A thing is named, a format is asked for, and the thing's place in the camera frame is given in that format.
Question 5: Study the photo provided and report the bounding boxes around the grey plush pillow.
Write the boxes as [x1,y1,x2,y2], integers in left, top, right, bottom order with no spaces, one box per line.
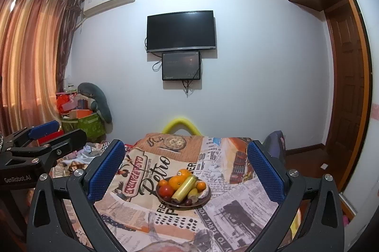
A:
[77,82,113,124]

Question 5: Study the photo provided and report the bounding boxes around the white sliding wardrobe door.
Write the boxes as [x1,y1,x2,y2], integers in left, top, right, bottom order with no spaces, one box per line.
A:
[338,0,379,247]

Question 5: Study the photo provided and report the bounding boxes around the black wall television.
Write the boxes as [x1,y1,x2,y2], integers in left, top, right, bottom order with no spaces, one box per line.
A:
[147,10,216,53]

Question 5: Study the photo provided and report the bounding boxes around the small black wall monitor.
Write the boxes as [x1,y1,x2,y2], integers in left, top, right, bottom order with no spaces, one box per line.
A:
[162,51,202,81]

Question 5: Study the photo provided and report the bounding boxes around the brown wooden door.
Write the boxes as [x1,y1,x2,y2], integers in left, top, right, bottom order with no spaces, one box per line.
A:
[324,0,372,156]

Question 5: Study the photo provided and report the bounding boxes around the red tomato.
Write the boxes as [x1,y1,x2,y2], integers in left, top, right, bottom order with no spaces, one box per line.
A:
[159,185,175,198]

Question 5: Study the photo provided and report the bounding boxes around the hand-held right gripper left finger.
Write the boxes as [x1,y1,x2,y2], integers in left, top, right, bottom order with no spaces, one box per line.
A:
[26,139,128,252]

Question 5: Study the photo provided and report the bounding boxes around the dark brown plate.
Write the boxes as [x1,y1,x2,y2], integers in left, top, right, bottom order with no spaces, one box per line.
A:
[156,177,212,208]

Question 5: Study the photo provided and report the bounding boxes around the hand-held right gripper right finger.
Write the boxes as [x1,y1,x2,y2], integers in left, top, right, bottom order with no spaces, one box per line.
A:
[246,139,345,252]

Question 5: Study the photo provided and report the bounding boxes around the newspaper print blanket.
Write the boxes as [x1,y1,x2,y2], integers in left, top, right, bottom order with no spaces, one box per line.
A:
[49,132,302,252]

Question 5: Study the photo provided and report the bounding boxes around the orange striped curtain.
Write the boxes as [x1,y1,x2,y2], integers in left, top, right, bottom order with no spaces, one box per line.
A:
[0,0,82,137]

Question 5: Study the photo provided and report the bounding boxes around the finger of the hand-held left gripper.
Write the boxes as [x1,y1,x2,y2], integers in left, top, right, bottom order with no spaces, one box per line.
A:
[9,120,60,150]
[37,128,88,173]

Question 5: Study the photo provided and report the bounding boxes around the red box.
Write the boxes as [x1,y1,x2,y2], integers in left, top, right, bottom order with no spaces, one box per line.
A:
[56,94,79,115]

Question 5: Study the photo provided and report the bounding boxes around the yellow foam tube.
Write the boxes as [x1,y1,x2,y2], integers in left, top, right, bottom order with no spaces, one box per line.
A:
[162,118,202,136]

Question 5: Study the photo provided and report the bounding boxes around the long yellow banana piece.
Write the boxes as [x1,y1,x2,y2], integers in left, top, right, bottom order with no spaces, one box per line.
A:
[171,175,198,203]

